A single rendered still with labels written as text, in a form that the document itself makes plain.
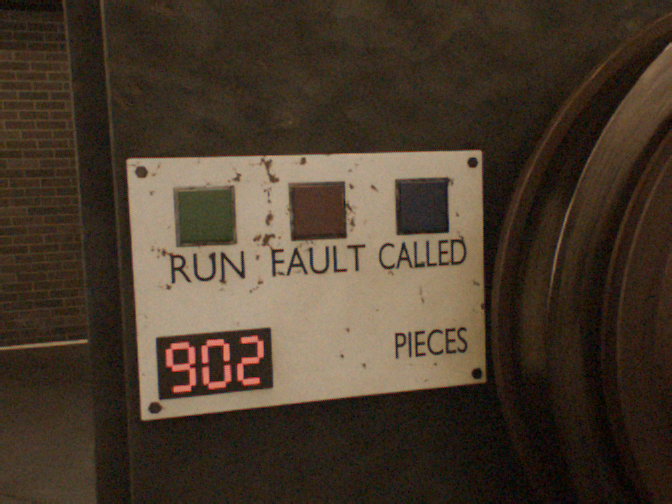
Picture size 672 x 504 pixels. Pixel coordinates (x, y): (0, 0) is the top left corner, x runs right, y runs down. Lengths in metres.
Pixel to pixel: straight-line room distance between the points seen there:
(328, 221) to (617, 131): 0.20
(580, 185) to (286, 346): 0.23
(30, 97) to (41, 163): 0.51
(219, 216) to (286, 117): 0.09
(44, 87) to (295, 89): 6.04
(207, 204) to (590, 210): 0.25
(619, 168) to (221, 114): 0.27
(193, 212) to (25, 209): 6.04
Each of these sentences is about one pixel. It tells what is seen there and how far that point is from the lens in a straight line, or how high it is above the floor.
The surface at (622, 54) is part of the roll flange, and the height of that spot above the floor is 1.30.
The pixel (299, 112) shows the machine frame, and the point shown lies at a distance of 0.57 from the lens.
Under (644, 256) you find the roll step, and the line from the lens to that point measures 0.48.
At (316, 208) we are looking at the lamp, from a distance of 0.54.
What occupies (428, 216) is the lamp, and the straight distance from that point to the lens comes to 0.57.
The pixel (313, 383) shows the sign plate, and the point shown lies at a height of 1.07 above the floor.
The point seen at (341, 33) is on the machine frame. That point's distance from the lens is 0.58.
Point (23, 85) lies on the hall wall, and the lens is 6.60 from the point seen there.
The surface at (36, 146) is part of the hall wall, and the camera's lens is 6.55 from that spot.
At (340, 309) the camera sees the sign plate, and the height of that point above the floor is 1.13.
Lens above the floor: 1.22
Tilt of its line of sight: 5 degrees down
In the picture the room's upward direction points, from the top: 2 degrees counter-clockwise
